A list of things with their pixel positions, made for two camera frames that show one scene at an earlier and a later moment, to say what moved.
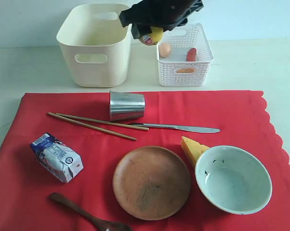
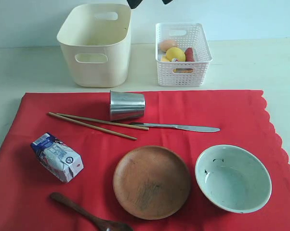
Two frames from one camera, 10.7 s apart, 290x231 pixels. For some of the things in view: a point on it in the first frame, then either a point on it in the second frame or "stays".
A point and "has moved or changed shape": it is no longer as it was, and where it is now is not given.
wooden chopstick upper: x=104 y=122 stays
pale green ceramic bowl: x=233 y=179 stays
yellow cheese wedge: x=193 y=148 -> x=164 y=59
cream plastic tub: x=97 y=45 stays
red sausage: x=191 y=54 has moved or changed shape
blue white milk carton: x=58 y=160 stays
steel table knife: x=187 y=128 stays
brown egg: x=165 y=49 has moved or changed shape
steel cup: x=125 y=105 stays
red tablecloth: x=65 y=144 stays
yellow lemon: x=152 y=38 -> x=175 y=52
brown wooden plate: x=152 y=183 stays
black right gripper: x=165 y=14 -> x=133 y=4
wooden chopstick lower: x=92 y=126 stays
